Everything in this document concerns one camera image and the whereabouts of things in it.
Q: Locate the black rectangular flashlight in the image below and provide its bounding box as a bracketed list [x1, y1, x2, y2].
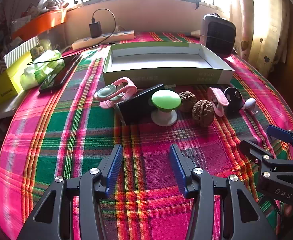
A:
[118, 84, 165, 125]

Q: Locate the yellow box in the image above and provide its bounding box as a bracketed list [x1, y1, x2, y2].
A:
[0, 51, 33, 109]

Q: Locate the brown walnut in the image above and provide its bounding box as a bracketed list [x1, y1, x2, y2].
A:
[178, 91, 197, 113]
[192, 100, 215, 127]

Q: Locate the plaid tablecloth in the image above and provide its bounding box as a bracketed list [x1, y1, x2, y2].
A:
[0, 31, 293, 240]

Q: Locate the green tissue pack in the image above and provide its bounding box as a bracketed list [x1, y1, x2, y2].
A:
[20, 49, 65, 90]

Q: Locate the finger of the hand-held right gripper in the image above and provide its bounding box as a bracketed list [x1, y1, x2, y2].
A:
[266, 124, 293, 159]
[239, 140, 293, 184]

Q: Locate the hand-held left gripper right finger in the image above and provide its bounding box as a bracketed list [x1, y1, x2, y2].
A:
[169, 144, 278, 240]

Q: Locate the small green printed box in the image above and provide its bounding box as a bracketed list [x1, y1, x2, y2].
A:
[30, 45, 46, 58]

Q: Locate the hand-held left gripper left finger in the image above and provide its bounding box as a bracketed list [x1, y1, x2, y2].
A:
[17, 144, 124, 240]

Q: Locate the heart print curtain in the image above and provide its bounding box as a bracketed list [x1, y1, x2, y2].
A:
[233, 0, 290, 78]

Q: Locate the black charger adapter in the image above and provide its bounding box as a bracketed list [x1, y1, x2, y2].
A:
[89, 21, 102, 38]

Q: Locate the black charger cable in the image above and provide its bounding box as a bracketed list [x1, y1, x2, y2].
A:
[91, 8, 117, 45]

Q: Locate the grey portable heater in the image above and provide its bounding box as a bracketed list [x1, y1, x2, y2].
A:
[200, 13, 237, 58]

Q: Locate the clear plastic container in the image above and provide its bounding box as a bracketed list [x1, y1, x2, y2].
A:
[40, 31, 67, 53]

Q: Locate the white flat box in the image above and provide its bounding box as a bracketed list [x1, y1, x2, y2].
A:
[0, 94, 24, 123]

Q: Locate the white mushroom-shaped figurine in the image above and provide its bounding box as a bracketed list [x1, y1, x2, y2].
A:
[244, 98, 259, 115]

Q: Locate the pink curved clip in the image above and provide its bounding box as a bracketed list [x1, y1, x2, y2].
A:
[208, 87, 229, 117]

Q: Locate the green white cardboard box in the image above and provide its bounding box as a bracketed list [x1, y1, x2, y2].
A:
[102, 41, 235, 85]

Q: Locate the orange tray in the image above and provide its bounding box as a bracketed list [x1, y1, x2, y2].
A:
[11, 9, 67, 40]

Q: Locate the pink green carabiner clip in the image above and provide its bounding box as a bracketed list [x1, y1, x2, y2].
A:
[94, 78, 137, 110]

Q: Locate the green capped mushroom stand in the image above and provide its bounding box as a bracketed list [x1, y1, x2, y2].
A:
[150, 89, 182, 127]

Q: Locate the black smartphone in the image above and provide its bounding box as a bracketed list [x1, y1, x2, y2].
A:
[38, 54, 83, 94]

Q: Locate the white power strip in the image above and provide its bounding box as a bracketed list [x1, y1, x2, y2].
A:
[72, 29, 135, 50]

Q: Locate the striped gift box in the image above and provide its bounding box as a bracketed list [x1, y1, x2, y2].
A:
[3, 35, 41, 69]

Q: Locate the black round disc gadget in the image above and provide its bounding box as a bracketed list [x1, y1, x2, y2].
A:
[223, 87, 244, 115]

